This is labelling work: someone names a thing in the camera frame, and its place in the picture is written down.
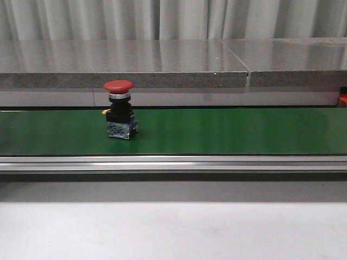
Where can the grey stone counter slab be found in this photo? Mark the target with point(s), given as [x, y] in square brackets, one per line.
[81, 64]

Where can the green conveyor belt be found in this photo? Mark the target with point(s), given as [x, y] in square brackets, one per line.
[178, 131]

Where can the grey stone slab right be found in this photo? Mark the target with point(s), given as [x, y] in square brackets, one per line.
[295, 62]

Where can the red object at right edge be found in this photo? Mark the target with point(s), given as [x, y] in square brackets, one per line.
[342, 102]

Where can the white curtain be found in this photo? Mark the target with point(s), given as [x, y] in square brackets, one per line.
[170, 20]

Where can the aluminium conveyor frame rail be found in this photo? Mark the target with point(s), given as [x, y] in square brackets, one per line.
[177, 163]

